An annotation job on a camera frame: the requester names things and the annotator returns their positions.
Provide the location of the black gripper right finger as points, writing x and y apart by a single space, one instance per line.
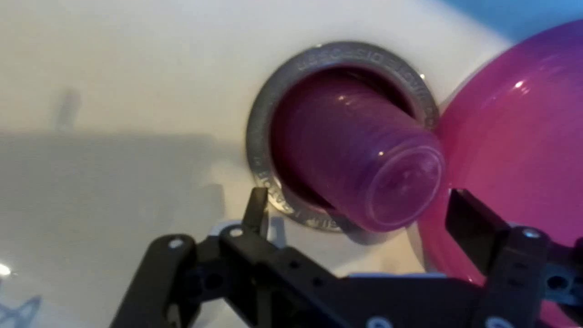
515 266

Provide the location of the white sink basin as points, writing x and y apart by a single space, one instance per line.
120 91

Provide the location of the purple plastic cup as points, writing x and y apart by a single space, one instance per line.
352 151

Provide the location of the purple plastic bowl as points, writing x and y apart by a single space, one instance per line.
521 138

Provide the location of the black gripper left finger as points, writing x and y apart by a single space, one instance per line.
242 260

